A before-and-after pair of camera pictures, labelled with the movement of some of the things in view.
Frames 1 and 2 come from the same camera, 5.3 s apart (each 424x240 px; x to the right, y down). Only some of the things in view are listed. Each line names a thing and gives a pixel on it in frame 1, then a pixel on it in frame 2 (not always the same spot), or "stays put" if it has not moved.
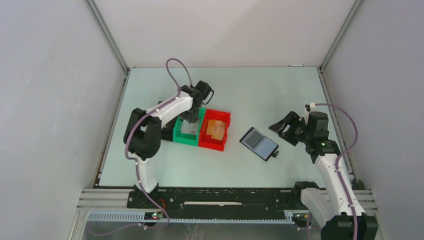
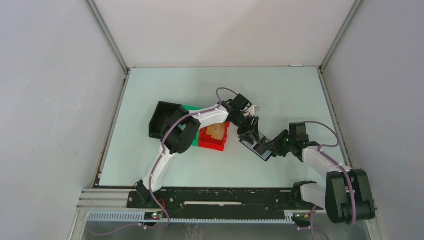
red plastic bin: [205, 140] stays put
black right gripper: [291, 119] -> [275, 144]
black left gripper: [192, 118] -> [247, 134]
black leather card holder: [261, 145] stays put
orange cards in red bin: [216, 129] stays put
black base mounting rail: [217, 199] stays put
